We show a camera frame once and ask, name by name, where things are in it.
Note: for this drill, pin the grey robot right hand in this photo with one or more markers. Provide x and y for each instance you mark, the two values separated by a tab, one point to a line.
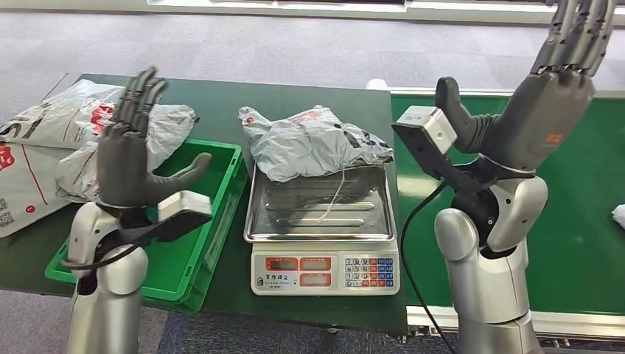
542	112

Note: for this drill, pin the grey mail bag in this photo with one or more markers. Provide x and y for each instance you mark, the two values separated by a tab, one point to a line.
307	146

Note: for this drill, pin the grey wrapped parcel bag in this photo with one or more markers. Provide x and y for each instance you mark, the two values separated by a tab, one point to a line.
620	216

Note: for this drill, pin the green conveyor belt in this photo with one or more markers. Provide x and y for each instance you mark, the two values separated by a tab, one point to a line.
576	205

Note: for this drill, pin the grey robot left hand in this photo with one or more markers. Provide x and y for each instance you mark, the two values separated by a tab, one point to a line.
122	166

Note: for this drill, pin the white electronic scale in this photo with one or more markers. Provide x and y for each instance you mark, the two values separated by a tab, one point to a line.
322	273

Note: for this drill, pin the crumpled white bag red logo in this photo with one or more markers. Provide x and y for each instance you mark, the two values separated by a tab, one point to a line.
166	127

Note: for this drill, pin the green plastic crate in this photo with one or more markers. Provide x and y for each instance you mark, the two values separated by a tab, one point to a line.
171	264

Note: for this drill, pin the white mail bag QR print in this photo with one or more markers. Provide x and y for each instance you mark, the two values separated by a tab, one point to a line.
49	122

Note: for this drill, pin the steel weighing tray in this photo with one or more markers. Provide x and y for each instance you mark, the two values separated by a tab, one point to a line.
302	210

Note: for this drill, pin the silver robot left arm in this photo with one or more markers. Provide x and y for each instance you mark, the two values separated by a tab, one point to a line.
107	303

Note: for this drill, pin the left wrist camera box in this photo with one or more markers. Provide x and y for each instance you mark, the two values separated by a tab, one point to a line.
183	207

